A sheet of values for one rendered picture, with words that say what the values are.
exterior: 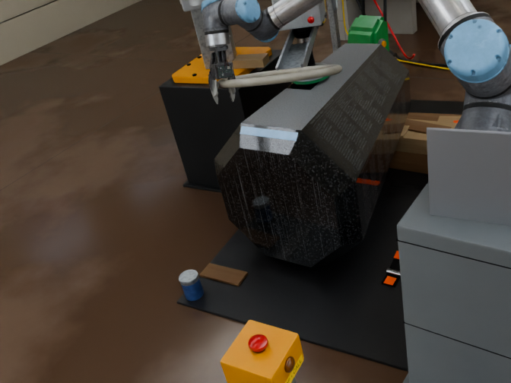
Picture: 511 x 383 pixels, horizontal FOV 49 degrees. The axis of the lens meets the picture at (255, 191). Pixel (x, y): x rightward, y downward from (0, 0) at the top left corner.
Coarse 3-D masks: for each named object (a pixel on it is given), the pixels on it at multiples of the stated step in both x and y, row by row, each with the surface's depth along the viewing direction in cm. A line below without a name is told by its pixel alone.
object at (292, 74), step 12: (264, 72) 239; (276, 72) 240; (288, 72) 239; (300, 72) 196; (312, 72) 197; (324, 72) 200; (336, 72) 206; (228, 84) 205; (240, 84) 201; (252, 84) 198; (264, 84) 197
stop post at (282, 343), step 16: (240, 336) 113; (272, 336) 112; (288, 336) 111; (240, 352) 110; (256, 352) 109; (272, 352) 108; (288, 352) 108; (224, 368) 109; (240, 368) 107; (256, 368) 106; (272, 368) 105
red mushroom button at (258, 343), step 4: (252, 336) 111; (256, 336) 110; (260, 336) 110; (264, 336) 110; (252, 340) 109; (256, 340) 109; (260, 340) 109; (264, 340) 109; (252, 344) 108; (256, 344) 108; (260, 344) 108; (264, 344) 108; (252, 348) 108; (256, 348) 108; (260, 348) 108; (264, 348) 108
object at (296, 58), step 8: (312, 32) 264; (288, 40) 263; (312, 40) 261; (288, 48) 262; (296, 48) 264; (304, 48) 262; (312, 48) 260; (280, 56) 248; (288, 56) 258; (296, 56) 256; (304, 56) 242; (280, 64) 244; (288, 64) 250; (296, 64) 248; (304, 64) 239
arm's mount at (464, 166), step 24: (432, 144) 156; (456, 144) 153; (480, 144) 149; (504, 144) 146; (432, 168) 161; (456, 168) 157; (480, 168) 153; (504, 168) 150; (432, 192) 165; (456, 192) 161; (480, 192) 158; (504, 192) 154; (456, 216) 166; (480, 216) 162; (504, 216) 158
